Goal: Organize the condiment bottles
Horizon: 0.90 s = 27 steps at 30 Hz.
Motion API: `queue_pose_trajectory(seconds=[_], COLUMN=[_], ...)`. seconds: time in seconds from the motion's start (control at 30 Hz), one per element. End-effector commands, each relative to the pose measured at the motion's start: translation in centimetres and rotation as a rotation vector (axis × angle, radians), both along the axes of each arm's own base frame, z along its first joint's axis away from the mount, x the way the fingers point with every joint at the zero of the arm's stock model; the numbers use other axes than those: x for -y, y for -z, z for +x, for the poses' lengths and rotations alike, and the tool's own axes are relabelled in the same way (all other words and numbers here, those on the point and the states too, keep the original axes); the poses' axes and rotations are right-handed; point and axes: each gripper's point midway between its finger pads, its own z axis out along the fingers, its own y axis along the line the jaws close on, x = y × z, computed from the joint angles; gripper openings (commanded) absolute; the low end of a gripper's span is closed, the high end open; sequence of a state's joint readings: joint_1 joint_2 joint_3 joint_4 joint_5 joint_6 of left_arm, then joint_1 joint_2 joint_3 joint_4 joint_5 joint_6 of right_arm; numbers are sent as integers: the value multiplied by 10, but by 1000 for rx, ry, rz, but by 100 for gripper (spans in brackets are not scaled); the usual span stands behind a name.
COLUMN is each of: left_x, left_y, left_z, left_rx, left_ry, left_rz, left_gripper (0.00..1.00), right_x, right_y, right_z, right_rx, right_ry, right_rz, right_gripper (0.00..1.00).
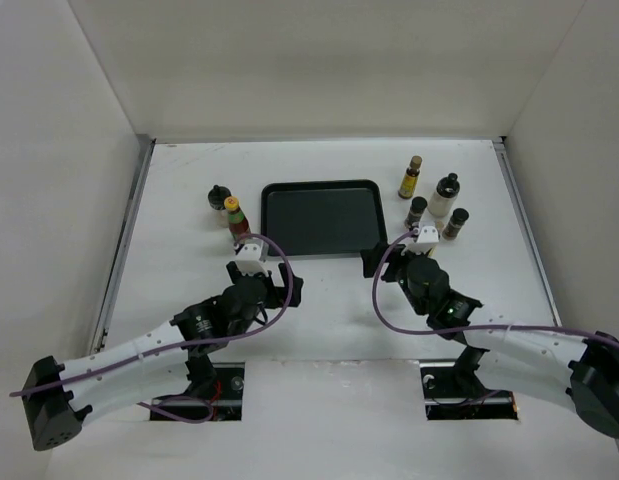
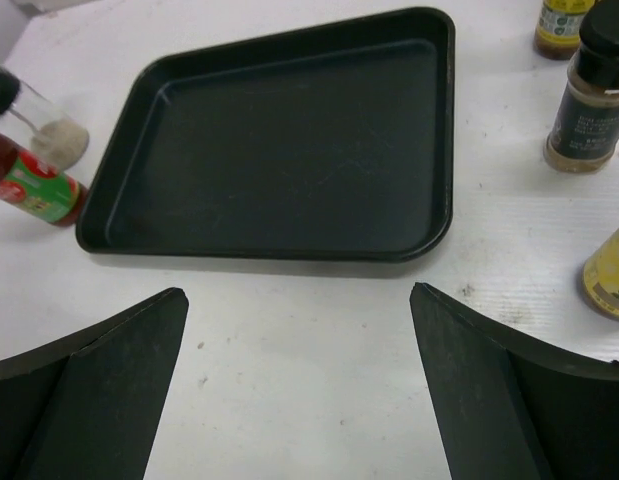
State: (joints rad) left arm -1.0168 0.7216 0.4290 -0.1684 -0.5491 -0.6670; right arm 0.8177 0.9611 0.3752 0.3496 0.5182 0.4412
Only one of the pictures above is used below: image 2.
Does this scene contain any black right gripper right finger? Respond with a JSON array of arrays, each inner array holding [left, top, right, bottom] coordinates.
[[410, 283, 619, 479]]

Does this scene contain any dark label spice jar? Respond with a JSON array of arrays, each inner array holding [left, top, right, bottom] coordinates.
[[544, 0, 619, 174]]

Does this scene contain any black rectangular tray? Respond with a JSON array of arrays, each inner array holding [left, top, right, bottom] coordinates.
[[76, 7, 455, 263]]

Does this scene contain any glass pepper grinder black top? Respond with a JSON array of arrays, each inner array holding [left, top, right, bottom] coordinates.
[[0, 65, 90, 171]]

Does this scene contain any amber sauce bottle yellow label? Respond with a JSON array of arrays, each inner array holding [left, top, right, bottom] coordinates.
[[533, 0, 596, 61]]

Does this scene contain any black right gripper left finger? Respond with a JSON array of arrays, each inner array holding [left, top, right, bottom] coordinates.
[[0, 288, 189, 479]]

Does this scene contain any red chili sauce bottle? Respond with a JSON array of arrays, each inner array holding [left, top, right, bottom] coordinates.
[[0, 134, 88, 227]]

